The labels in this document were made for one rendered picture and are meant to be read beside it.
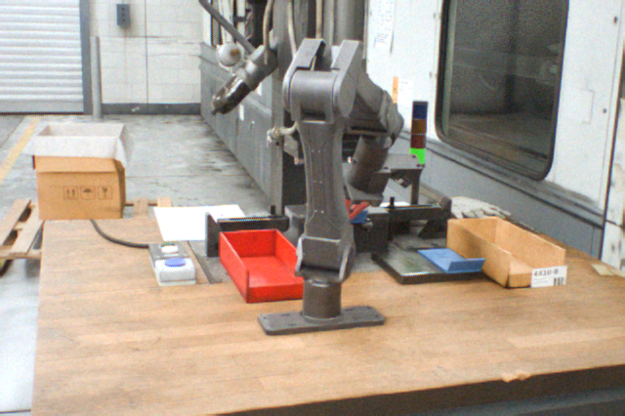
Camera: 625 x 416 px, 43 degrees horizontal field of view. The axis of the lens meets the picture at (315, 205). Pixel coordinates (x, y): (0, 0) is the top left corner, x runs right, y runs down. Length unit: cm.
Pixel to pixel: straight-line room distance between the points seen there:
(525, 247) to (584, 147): 40
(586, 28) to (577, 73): 11
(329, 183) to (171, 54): 965
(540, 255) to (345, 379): 64
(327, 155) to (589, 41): 96
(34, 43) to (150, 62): 143
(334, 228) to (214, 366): 28
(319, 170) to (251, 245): 45
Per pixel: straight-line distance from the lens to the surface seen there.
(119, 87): 1082
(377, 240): 170
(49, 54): 1076
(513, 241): 172
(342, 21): 161
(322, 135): 118
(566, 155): 206
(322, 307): 127
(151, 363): 118
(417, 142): 189
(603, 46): 195
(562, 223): 204
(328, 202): 122
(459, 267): 153
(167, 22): 1080
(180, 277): 148
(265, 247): 163
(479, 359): 122
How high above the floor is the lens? 139
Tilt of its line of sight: 14 degrees down
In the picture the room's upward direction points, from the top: 2 degrees clockwise
